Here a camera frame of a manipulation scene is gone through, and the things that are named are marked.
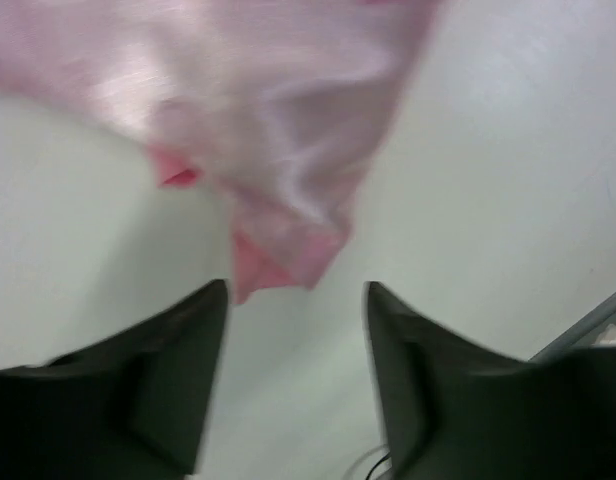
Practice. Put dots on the pink pillowcase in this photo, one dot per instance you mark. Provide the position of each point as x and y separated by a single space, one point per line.
280 105

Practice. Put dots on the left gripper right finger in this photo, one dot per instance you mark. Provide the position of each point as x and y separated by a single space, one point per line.
453 409

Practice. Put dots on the aluminium table frame rail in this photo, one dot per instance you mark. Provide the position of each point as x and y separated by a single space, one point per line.
584 332

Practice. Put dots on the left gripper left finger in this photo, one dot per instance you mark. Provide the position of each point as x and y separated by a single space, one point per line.
132 406

